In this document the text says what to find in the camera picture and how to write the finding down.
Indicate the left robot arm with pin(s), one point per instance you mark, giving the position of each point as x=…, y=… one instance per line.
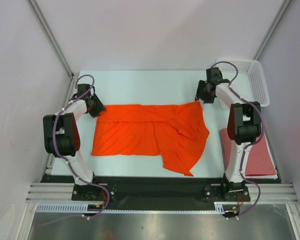
x=62, y=138

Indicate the folded pink t shirt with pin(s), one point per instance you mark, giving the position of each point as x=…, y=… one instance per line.
x=260, y=164

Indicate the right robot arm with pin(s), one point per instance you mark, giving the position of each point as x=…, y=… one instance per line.
x=244, y=127

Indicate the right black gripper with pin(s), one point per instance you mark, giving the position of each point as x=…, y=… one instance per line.
x=200, y=94

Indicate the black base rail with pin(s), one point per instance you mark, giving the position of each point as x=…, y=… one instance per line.
x=98, y=197

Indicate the orange t shirt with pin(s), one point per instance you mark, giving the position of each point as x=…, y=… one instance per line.
x=177, y=133

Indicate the white plastic basket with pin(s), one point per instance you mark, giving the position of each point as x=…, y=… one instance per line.
x=249, y=79

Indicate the aluminium frame bar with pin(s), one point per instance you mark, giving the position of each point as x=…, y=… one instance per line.
x=272, y=195

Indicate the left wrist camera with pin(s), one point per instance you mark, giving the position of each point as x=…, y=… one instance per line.
x=85, y=91

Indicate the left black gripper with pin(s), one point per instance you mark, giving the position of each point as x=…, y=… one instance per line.
x=100, y=107

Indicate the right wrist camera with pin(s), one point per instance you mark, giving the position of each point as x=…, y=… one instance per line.
x=213, y=74

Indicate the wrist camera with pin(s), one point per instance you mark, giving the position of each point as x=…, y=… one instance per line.
x=213, y=74
x=85, y=91

